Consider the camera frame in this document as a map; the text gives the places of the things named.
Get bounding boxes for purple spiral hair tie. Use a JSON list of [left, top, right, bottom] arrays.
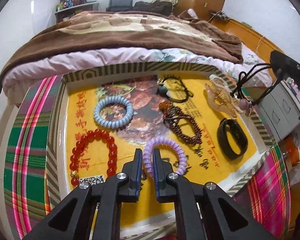
[[142, 136, 188, 178]]

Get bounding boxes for black cord pink bead necklace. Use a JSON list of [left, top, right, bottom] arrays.
[[230, 63, 283, 113]]

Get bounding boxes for dark garnet bead bracelet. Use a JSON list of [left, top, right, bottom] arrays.
[[162, 103, 203, 145]]

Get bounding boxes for black wristband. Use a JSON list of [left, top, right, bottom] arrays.
[[217, 118, 248, 160]]

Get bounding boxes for bed with white sheet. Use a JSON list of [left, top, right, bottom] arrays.
[[0, 47, 273, 105]]

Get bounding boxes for grey drawer cabinet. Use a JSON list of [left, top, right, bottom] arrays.
[[257, 81, 300, 142]]

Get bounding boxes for striped cardboard tray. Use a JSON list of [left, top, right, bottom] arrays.
[[40, 62, 275, 210]]

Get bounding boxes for wooden headboard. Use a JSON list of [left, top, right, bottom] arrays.
[[211, 17, 285, 81]]

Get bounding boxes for plaid colourful cloth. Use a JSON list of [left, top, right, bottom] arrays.
[[4, 80, 290, 239]]

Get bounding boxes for brown blanket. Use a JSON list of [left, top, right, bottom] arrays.
[[0, 11, 243, 93]]

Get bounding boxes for wooden desk shelf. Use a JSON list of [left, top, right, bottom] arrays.
[[55, 2, 101, 23]]

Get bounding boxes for black office chair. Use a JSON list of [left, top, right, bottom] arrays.
[[106, 0, 133, 12]]

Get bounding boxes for red bead bracelet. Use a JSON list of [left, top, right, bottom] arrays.
[[69, 128, 118, 187]]

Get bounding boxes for light blue spiral hair tie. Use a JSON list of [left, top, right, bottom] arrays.
[[93, 95, 135, 130]]

